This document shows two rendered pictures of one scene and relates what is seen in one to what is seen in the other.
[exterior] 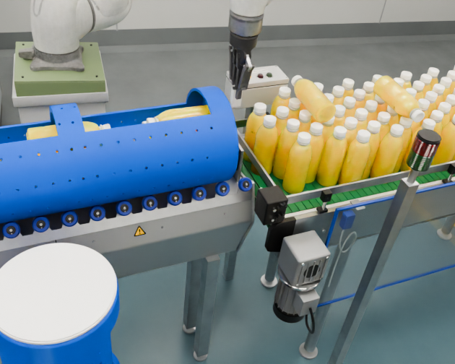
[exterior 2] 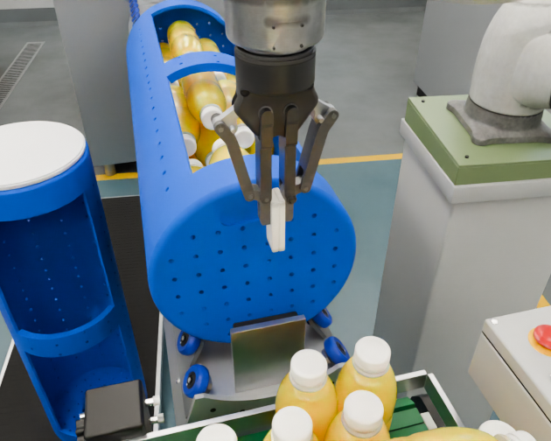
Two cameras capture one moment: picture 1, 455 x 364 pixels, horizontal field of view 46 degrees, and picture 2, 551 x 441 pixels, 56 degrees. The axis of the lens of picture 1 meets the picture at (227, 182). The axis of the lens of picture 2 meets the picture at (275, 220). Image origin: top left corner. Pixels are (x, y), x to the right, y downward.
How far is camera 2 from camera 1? 1.60 m
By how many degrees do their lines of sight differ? 75
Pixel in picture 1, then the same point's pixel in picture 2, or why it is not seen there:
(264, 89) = (533, 413)
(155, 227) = not seen: hidden behind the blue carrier
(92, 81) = (449, 156)
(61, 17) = (494, 42)
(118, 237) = not seen: hidden behind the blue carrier
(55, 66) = (463, 116)
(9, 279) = (45, 129)
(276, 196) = (103, 410)
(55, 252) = (66, 149)
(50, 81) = (425, 120)
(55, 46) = (474, 87)
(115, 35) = not seen: outside the picture
